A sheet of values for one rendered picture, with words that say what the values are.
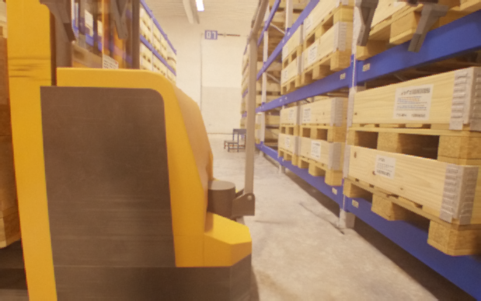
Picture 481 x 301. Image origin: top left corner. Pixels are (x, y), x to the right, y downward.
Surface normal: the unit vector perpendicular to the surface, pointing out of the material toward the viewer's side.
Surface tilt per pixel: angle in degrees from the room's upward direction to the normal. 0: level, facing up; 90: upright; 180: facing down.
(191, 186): 90
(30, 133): 90
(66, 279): 90
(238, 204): 90
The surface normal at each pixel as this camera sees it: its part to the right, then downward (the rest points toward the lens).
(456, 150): -1.00, -0.02
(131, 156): 0.07, 0.11
